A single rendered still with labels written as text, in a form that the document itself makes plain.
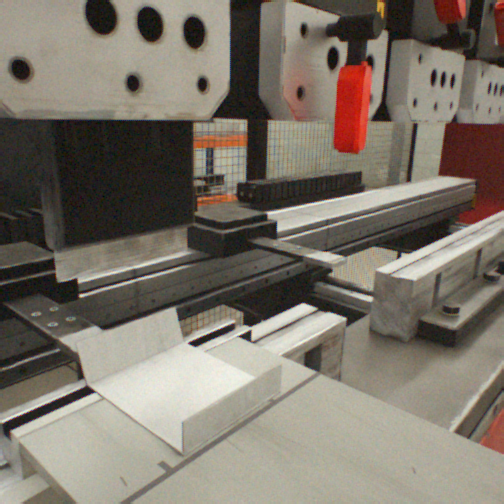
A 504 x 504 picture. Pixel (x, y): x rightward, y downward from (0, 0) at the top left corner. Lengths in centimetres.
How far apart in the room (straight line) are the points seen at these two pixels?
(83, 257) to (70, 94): 11
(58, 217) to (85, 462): 13
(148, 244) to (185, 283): 36
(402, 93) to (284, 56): 20
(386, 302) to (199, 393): 43
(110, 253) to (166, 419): 11
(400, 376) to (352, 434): 33
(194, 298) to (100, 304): 17
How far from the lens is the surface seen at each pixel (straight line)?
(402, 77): 52
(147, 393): 33
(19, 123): 83
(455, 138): 246
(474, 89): 71
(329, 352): 51
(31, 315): 46
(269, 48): 36
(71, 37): 25
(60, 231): 29
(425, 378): 63
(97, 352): 35
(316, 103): 38
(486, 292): 87
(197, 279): 70
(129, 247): 32
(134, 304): 64
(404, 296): 69
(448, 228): 160
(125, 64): 26
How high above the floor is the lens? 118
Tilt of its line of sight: 17 degrees down
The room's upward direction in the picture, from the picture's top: 2 degrees clockwise
